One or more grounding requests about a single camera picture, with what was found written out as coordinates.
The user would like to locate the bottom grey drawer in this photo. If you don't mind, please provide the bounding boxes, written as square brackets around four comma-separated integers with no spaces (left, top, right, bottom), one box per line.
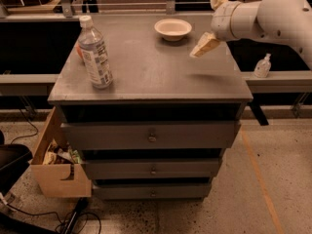
[93,183,211,200]

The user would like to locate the white paper bowl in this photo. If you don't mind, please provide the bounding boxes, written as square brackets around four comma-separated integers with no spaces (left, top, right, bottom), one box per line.
[154,19,192,42]

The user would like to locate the black floor cables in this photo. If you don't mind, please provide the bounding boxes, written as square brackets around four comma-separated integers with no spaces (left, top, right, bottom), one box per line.
[0,197,102,234]

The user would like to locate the hand sanitizer pump bottle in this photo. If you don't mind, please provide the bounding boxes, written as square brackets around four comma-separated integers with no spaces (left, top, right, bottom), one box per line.
[253,54,271,78]

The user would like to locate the orange fruit behind bottle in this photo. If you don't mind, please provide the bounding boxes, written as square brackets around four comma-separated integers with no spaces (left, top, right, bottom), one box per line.
[75,44,83,60]

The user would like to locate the cardboard box with snacks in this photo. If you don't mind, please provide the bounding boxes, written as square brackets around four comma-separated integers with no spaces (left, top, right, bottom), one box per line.
[30,108,92,198]

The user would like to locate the top grey drawer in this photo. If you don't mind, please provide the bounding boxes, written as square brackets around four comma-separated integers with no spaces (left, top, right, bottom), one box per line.
[61,121,240,150]

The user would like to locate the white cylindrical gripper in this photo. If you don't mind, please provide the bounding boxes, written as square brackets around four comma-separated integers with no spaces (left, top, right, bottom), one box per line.
[190,0,240,58]

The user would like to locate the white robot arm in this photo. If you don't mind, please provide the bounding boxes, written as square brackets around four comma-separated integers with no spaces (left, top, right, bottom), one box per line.
[190,0,312,69]

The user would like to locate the grey drawer cabinet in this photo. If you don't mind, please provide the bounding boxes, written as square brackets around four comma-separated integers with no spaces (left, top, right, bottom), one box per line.
[49,15,253,188]

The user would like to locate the middle grey drawer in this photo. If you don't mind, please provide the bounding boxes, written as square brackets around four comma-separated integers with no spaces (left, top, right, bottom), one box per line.
[82,159,221,180]

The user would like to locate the black office chair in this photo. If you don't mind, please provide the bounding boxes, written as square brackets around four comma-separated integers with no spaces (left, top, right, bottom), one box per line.
[0,131,32,196]

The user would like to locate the clear plastic water bottle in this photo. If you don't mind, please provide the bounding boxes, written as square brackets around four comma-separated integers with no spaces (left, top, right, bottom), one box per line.
[78,16,113,89]

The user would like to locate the grey drawer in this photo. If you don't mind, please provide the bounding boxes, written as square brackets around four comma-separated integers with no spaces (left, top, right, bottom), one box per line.
[61,121,240,150]
[82,159,221,180]
[93,183,211,200]

